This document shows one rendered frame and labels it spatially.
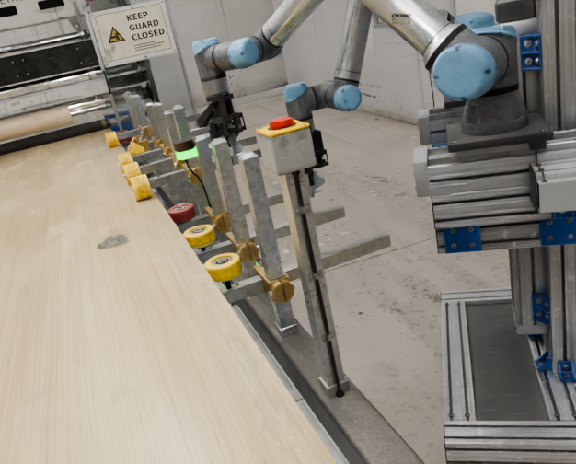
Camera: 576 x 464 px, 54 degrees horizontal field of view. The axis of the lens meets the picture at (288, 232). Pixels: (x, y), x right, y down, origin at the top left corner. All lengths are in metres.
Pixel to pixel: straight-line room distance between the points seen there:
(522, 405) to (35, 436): 1.35
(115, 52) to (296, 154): 3.06
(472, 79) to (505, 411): 0.99
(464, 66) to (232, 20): 9.33
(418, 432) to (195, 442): 1.37
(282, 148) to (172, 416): 0.43
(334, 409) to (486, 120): 0.73
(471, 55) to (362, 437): 0.76
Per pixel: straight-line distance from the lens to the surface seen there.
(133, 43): 3.93
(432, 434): 2.08
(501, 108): 1.40
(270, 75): 10.63
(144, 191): 1.94
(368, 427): 1.06
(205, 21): 10.40
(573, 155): 1.45
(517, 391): 1.90
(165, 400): 0.90
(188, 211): 1.72
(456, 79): 1.26
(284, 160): 0.91
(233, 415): 0.82
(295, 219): 0.96
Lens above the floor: 1.39
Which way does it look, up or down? 21 degrees down
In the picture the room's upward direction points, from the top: 12 degrees counter-clockwise
